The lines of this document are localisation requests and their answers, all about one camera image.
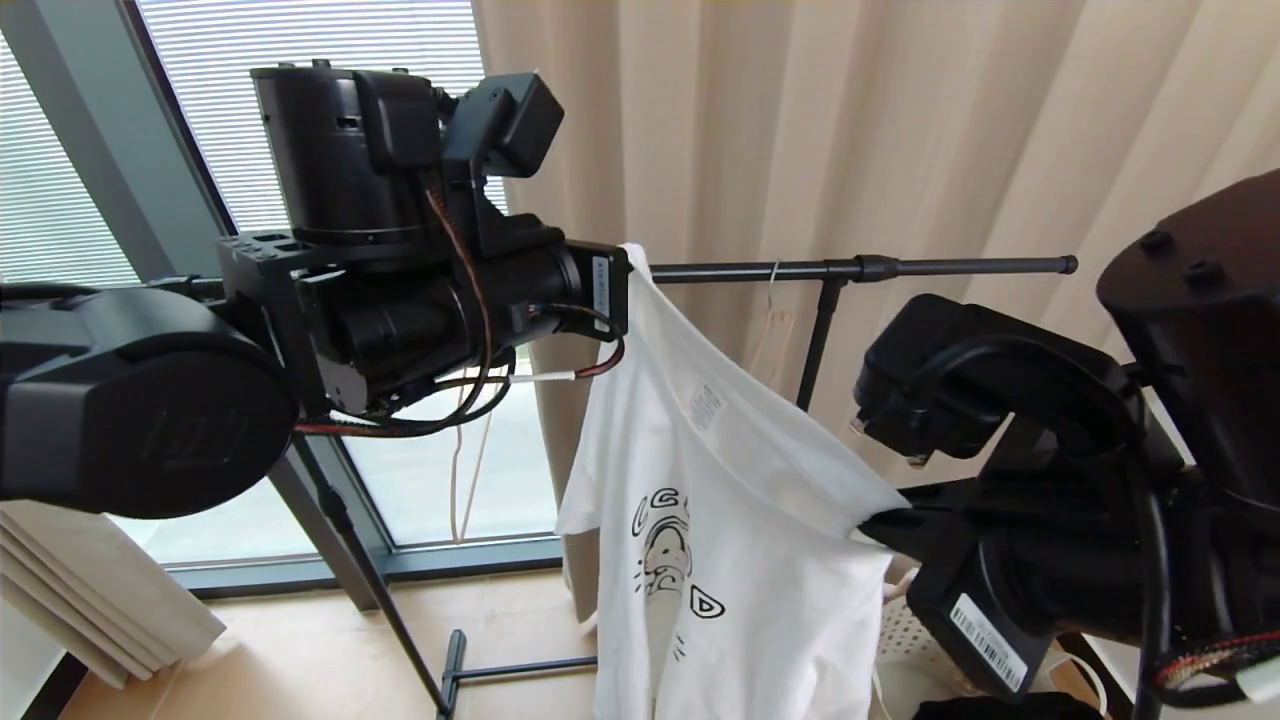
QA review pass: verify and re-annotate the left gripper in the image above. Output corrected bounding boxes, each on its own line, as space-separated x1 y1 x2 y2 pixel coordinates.
325 235 631 406

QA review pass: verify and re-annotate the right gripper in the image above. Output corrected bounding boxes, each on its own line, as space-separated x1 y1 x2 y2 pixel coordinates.
905 480 1231 701

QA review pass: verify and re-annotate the pink clothes hanger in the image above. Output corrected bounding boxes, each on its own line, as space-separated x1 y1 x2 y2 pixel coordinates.
745 262 798 391
448 370 498 546

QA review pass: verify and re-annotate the white printed t-shirt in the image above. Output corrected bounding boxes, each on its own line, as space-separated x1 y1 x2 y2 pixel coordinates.
555 243 911 720

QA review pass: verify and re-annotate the white laundry basket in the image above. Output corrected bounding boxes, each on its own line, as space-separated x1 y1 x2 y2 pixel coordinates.
870 570 1111 720

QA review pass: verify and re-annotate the black clothes rack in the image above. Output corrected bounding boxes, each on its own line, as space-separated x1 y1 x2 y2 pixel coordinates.
0 254 1079 720

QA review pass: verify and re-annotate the black garment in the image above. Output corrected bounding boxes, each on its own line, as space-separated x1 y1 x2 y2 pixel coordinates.
912 692 1101 720

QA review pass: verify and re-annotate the window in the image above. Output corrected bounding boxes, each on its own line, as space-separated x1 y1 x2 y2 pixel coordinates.
0 0 563 599

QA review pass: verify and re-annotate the beige curtain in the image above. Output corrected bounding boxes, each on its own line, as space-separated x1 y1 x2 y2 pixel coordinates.
0 500 228 691
470 0 1280 621

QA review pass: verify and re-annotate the black cable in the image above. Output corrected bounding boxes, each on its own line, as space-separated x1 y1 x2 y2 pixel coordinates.
895 333 1173 720

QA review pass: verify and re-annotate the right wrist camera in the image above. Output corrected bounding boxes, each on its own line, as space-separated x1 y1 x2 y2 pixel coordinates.
852 293 1101 463

